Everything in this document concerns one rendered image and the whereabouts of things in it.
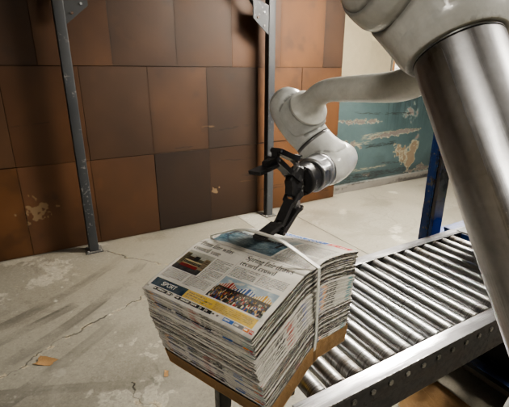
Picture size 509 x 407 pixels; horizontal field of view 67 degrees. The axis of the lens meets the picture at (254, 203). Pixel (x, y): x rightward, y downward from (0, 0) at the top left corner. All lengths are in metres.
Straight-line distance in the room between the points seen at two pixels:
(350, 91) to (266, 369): 0.58
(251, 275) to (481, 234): 0.44
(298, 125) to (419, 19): 0.57
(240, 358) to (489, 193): 0.46
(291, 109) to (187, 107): 2.97
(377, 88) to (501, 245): 0.47
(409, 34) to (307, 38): 4.12
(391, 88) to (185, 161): 3.32
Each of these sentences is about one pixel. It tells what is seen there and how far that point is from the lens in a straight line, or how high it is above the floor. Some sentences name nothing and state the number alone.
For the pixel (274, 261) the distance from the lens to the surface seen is 0.79.
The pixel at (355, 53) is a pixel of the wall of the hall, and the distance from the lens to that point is 5.19.
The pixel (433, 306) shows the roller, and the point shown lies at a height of 0.80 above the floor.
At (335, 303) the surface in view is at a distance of 0.91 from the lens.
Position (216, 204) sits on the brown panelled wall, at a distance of 4.25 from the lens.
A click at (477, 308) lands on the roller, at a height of 0.79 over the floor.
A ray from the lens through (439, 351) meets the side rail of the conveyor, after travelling 1.30.
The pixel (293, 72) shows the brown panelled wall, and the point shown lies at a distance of 4.50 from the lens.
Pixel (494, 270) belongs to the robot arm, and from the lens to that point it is 0.46.
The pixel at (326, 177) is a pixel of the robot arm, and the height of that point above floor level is 1.31.
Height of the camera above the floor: 1.55
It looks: 19 degrees down
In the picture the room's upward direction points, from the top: straight up
